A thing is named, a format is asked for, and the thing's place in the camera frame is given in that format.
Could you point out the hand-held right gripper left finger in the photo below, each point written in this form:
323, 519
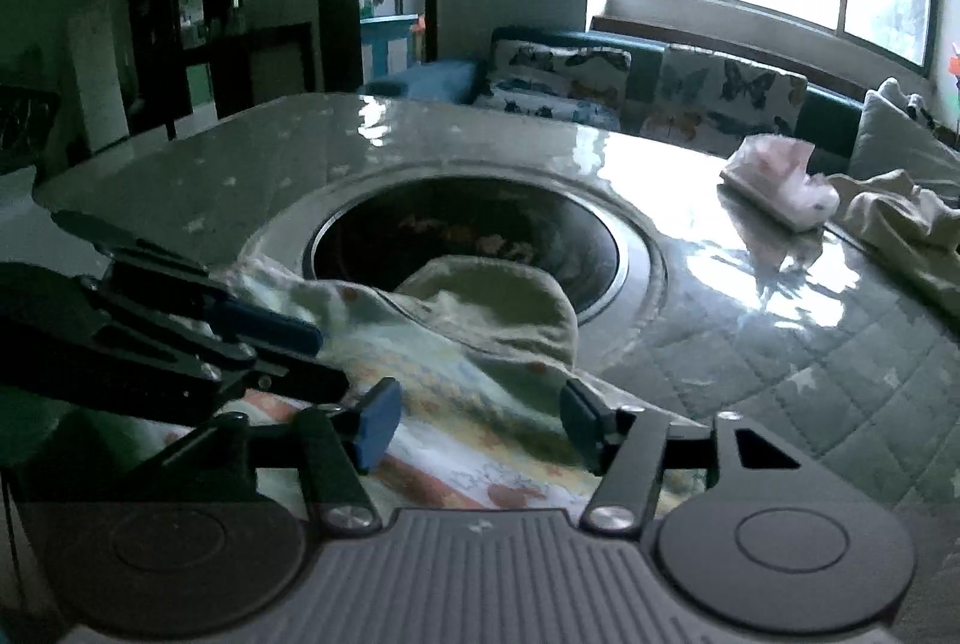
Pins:
379, 423

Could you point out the dark wooden cabinet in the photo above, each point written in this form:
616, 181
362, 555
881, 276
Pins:
150, 14

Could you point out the colourful pinwheel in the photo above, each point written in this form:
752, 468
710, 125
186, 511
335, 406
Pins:
954, 65

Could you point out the white board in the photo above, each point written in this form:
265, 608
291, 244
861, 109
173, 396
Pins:
97, 82

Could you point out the white tissue pack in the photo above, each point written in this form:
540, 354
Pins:
772, 179

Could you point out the white pillow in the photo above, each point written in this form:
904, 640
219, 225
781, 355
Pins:
892, 143

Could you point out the large butterfly print pillow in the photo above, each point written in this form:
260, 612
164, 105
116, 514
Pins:
720, 89

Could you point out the teal cabinet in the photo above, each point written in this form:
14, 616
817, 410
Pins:
386, 41

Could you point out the round recessed table stove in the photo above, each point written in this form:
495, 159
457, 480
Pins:
450, 217

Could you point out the cream white garment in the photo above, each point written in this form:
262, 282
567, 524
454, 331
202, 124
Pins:
892, 217

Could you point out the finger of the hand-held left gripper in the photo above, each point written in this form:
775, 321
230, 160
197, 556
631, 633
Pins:
300, 378
270, 325

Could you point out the panda plush toy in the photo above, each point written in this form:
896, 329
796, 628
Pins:
919, 108

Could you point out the flat butterfly print cushion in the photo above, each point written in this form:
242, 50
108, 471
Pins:
547, 104

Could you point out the blue sofa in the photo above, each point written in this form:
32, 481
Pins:
420, 78

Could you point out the pastel printed pajama garment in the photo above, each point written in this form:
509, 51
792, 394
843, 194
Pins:
487, 329

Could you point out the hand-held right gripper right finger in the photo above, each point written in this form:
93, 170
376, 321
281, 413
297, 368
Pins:
583, 423

